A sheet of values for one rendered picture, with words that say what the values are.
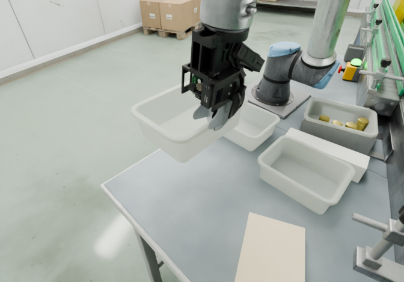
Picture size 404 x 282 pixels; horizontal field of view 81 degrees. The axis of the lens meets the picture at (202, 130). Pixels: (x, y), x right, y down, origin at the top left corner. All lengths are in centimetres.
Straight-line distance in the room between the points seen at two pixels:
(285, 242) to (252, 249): 7
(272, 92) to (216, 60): 72
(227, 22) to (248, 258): 42
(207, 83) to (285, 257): 37
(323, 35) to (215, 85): 59
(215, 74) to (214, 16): 8
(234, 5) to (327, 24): 56
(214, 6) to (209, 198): 50
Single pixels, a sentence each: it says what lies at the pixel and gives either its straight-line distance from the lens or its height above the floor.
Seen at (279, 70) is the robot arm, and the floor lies 91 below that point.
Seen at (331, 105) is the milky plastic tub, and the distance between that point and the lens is 103.
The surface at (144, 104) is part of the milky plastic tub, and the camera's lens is 55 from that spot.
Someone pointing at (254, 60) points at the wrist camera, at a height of 115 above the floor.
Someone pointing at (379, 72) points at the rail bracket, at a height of 97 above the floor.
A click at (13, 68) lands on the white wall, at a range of 373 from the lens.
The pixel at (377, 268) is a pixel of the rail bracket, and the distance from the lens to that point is 56.
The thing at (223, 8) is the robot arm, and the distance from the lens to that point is 34.
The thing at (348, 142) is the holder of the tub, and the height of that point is 79.
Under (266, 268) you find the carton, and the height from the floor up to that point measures 83.
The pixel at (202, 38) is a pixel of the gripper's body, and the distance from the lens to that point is 34.
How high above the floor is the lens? 131
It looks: 38 degrees down
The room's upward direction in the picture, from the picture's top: straight up
